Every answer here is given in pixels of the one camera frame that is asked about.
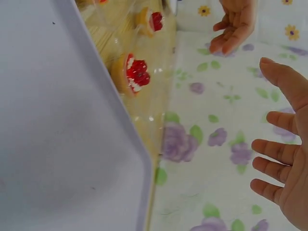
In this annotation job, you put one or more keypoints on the person's right hand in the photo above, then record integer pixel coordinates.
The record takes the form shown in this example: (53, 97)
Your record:
(297, 154)

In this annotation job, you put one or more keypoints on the person's left hand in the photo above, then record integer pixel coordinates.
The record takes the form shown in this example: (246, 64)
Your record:
(238, 21)

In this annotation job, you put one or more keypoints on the person's left fingers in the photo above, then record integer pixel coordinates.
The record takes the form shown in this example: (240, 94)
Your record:
(226, 42)

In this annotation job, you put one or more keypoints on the person's right thumb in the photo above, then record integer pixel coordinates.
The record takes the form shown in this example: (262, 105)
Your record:
(281, 77)

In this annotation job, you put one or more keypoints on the person's left thumb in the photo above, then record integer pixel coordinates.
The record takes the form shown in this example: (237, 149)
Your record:
(222, 24)

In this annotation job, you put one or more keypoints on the strawberry cream cake roll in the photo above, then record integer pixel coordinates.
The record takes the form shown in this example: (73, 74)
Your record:
(134, 74)
(151, 21)

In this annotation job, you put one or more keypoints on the clear plastic cake box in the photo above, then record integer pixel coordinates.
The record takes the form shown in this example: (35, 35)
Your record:
(154, 60)

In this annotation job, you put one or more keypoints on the white plastic tray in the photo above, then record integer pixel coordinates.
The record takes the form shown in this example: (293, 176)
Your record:
(60, 120)

